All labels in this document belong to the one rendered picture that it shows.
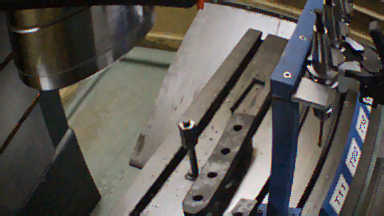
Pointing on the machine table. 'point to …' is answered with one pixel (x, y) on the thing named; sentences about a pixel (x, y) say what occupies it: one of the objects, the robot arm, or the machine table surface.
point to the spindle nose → (73, 41)
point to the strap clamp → (244, 208)
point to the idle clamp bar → (235, 150)
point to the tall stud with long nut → (190, 144)
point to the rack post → (282, 159)
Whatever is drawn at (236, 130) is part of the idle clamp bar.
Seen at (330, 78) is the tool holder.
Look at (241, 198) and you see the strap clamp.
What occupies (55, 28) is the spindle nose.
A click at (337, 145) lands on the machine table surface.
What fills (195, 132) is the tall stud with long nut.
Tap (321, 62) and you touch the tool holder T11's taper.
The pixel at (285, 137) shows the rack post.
